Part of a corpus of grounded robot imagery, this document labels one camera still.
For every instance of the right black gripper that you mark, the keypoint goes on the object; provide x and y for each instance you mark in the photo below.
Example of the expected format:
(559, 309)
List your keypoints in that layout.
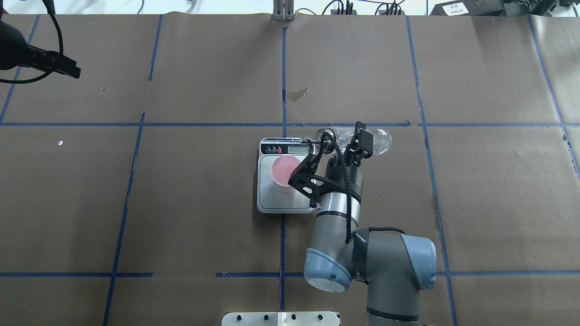
(340, 177)

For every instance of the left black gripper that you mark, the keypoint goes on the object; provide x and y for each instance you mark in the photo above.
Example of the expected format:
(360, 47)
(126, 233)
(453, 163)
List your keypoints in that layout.
(10, 46)

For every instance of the glass sauce bottle steel cap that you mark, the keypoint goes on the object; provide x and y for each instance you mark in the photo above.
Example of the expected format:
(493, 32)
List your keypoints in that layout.
(377, 141)

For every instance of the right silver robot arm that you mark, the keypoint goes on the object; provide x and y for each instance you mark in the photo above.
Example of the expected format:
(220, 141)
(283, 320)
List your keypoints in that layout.
(393, 265)

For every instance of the white digital kitchen scale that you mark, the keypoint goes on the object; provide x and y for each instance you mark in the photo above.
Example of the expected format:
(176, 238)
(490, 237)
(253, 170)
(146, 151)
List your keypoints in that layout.
(272, 198)

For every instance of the brown paper table cover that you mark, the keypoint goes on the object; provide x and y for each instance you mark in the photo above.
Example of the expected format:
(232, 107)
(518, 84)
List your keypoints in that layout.
(128, 196)

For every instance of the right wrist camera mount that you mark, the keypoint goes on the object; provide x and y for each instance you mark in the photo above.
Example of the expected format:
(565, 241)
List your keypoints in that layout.
(305, 180)

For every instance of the aluminium frame post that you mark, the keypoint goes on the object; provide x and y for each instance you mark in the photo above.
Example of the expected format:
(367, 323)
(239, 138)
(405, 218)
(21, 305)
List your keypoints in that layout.
(283, 10)

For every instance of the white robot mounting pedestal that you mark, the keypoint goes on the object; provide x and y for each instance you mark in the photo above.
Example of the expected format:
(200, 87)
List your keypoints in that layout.
(300, 318)

